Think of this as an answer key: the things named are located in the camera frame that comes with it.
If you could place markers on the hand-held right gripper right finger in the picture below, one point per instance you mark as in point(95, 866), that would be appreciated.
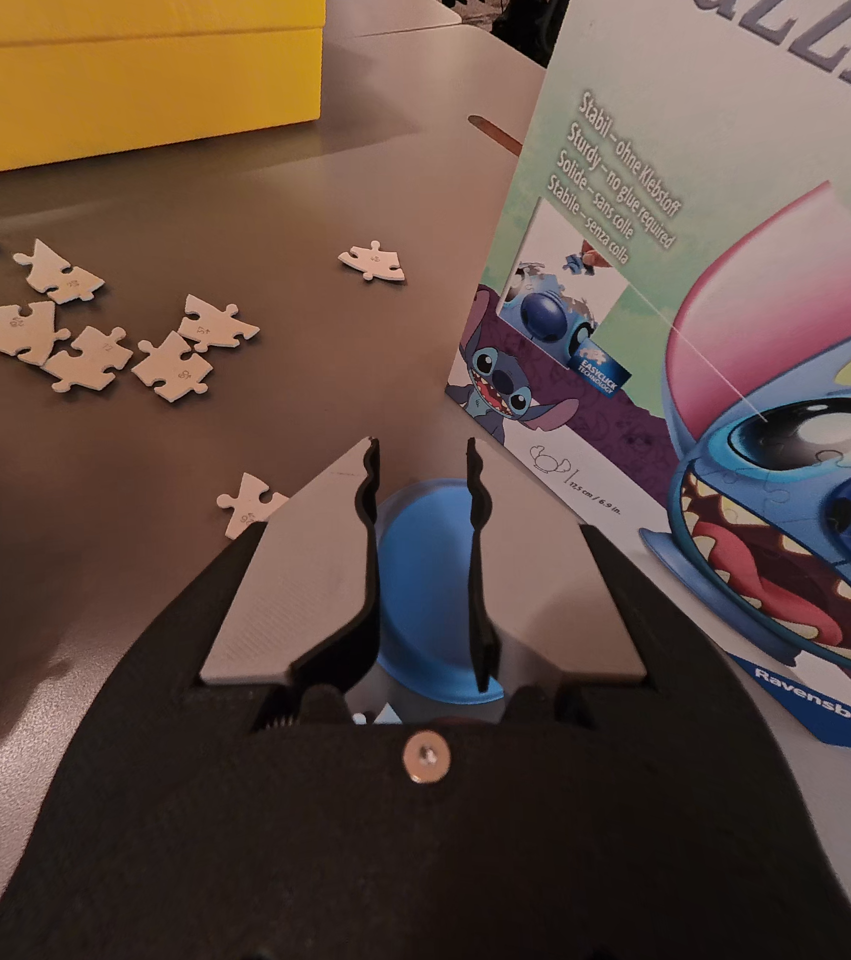
point(553, 592)

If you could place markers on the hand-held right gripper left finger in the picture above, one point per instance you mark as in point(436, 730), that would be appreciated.
point(290, 585)

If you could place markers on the single white puzzle piece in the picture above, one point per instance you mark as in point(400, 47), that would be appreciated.
point(373, 261)
point(245, 506)

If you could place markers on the yellow plastic bin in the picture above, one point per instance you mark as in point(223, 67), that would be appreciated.
point(133, 90)

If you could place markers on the loose group of puzzle pieces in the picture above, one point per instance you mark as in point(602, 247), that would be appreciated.
point(20, 330)

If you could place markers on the printed cardboard puzzle box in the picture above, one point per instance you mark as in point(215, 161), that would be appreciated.
point(695, 150)

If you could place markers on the blue plastic stand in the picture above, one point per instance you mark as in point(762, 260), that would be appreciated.
point(425, 585)

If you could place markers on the dark office chair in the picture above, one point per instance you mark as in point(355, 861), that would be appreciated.
point(530, 34)

